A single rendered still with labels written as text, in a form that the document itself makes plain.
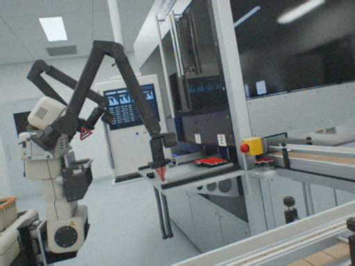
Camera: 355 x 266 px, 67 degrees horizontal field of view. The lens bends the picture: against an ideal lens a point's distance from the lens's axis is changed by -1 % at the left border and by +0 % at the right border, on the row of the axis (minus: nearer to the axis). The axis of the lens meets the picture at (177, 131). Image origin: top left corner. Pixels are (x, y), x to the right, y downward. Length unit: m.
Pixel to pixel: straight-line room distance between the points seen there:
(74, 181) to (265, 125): 0.94
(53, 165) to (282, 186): 1.11
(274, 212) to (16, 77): 6.26
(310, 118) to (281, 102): 0.19
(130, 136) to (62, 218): 0.95
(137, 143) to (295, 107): 1.21
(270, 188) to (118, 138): 1.23
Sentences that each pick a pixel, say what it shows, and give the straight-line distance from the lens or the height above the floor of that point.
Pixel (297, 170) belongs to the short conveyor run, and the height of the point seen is 0.89.
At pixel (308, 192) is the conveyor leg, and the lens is 1.27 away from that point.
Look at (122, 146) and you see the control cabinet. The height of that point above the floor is 1.03.
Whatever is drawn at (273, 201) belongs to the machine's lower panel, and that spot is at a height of 0.70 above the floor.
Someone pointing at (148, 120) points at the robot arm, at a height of 1.19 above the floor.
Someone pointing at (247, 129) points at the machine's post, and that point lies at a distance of 1.32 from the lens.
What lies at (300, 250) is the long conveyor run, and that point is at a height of 0.96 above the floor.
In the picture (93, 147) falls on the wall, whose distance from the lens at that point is 6.69.
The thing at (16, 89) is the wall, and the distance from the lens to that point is 6.93.
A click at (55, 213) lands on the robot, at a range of 1.42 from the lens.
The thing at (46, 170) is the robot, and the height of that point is 1.04.
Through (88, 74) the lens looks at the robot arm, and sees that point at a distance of 1.23.
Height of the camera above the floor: 1.19
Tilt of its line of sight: 3 degrees down
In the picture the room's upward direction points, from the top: 10 degrees counter-clockwise
